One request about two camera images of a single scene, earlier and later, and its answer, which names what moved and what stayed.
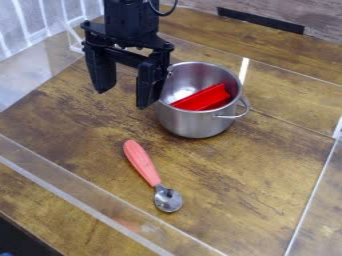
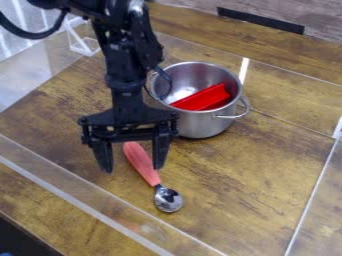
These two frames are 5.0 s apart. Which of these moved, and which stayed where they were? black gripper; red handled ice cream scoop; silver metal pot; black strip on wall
Moved: black gripper
Stayed: silver metal pot; black strip on wall; red handled ice cream scoop
